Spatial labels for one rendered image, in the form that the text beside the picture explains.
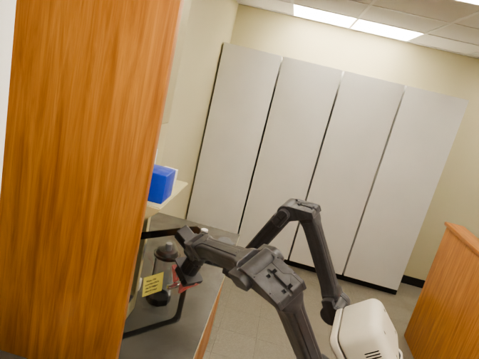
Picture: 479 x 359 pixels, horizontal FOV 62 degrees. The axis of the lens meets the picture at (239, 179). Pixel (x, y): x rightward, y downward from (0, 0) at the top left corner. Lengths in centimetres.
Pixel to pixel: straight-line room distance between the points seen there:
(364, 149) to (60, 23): 353
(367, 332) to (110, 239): 74
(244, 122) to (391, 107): 148
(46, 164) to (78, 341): 55
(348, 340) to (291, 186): 324
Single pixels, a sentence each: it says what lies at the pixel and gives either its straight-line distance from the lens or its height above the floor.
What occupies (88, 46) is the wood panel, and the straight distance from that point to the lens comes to 112.
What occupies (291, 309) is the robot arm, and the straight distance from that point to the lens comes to 86.
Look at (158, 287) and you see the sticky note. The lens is 145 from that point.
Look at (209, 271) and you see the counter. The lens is 210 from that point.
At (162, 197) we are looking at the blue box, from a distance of 120.
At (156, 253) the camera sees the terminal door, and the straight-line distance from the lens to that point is 137.
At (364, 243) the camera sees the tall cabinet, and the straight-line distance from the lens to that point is 456.
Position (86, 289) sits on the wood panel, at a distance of 128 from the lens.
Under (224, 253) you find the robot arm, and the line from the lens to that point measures 99.
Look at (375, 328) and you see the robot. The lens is 117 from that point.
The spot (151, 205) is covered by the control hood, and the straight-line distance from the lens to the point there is 119.
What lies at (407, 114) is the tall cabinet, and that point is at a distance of 432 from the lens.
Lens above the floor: 193
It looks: 15 degrees down
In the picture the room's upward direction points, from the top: 14 degrees clockwise
